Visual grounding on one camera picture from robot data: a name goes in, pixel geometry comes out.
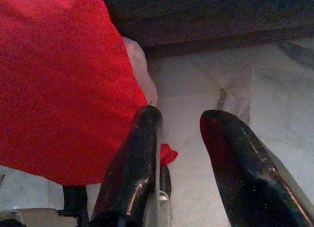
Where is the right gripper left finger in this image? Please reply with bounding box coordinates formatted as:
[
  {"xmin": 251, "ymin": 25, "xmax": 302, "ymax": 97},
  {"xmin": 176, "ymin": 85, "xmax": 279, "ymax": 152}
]
[{"xmin": 88, "ymin": 105, "xmax": 164, "ymax": 227}]

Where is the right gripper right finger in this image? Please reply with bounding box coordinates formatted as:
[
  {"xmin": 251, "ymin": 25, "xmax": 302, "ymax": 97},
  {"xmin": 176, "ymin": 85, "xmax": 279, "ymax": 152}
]
[{"xmin": 200, "ymin": 110, "xmax": 314, "ymax": 227}]

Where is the red fabric pillow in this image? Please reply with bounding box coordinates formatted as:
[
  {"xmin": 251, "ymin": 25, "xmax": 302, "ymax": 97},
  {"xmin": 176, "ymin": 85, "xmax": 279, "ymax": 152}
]
[{"xmin": 0, "ymin": 0, "xmax": 179, "ymax": 186}]

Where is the grey brown fabric sofa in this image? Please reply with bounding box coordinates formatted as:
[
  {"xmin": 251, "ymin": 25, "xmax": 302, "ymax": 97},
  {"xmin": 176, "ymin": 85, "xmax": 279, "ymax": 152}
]
[{"xmin": 97, "ymin": 0, "xmax": 314, "ymax": 51}]

